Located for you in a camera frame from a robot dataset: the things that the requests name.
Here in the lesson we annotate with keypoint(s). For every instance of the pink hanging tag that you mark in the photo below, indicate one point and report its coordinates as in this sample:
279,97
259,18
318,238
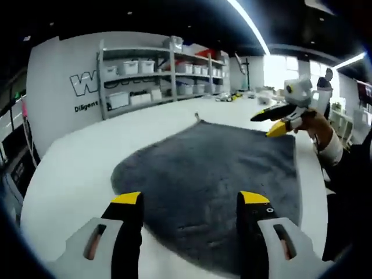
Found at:
24,107

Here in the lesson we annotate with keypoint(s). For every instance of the dark red banner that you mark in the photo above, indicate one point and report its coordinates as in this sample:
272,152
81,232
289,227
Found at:
366,93

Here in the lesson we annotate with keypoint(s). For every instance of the grey metal shelf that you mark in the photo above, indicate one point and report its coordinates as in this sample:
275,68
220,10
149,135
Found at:
173,75

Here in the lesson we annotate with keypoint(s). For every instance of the black coat stand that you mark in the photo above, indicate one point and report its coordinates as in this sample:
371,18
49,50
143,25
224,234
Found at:
247,75

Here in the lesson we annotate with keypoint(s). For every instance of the white frame rack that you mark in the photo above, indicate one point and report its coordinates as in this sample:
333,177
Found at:
346,122

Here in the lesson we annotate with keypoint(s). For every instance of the row of white storage bins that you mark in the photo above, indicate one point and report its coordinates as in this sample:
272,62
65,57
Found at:
129,67

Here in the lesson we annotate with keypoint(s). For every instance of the spare white yellow gripper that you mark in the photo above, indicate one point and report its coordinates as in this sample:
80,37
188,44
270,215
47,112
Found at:
232,97

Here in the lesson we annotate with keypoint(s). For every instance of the person's right hand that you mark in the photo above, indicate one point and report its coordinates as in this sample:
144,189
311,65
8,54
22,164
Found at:
318,128

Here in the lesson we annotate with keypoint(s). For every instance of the grey towel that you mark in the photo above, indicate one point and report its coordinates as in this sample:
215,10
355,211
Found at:
203,174

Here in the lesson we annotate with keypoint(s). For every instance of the person's dark jacket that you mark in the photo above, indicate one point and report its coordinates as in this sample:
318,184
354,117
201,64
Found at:
354,221

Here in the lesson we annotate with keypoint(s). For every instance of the ceiling light strip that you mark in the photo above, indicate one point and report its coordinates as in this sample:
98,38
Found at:
350,60
250,23

